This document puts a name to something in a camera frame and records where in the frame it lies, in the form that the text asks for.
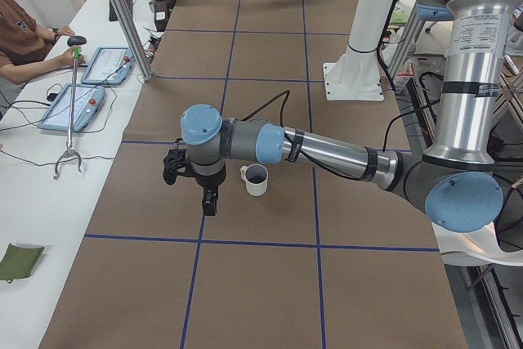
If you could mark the white ribbed mug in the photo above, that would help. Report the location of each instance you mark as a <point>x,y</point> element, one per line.
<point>255,177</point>

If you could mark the white curled paper sheet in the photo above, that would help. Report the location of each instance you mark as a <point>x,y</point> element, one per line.
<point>475,248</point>

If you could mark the person in brown shirt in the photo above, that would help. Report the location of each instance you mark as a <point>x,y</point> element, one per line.
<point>25,45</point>

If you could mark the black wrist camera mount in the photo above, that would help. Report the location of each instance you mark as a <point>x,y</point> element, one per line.
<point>176,163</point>

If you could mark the green cloth pouch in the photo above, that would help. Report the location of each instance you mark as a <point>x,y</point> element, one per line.
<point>18,262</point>

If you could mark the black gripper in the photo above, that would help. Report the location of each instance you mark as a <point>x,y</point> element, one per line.
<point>209,179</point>

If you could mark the far blue teach pendant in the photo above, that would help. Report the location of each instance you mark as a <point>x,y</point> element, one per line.
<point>109,65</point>

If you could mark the aluminium frame post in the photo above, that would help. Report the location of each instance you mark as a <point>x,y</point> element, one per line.
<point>129,29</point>

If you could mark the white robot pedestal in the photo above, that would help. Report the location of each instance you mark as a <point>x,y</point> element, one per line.
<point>356,74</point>

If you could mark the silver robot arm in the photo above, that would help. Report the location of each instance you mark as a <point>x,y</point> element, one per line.
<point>451,181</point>

